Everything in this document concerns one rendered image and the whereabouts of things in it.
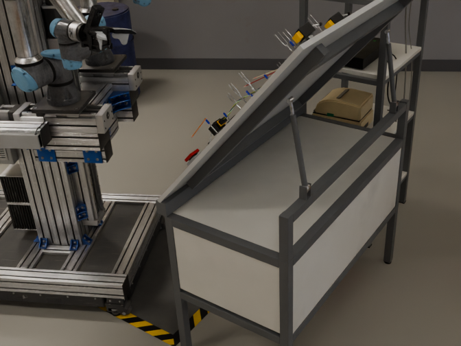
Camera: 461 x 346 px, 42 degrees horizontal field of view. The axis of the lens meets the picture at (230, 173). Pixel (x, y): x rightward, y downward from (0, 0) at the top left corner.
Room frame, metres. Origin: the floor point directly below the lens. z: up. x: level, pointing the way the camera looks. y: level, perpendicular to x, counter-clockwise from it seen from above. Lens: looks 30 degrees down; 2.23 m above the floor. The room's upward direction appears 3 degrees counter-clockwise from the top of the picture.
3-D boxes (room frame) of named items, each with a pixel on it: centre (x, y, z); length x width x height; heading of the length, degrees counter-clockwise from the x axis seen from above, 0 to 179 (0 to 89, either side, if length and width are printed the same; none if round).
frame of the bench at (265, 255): (2.41, -0.30, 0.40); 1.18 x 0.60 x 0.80; 144
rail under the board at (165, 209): (2.59, -0.05, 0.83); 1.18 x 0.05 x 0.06; 144
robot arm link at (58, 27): (2.30, 0.60, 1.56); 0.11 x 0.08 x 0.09; 54
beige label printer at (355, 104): (3.16, -0.66, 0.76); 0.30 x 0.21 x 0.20; 57
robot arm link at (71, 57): (2.31, 0.59, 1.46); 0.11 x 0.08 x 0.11; 144
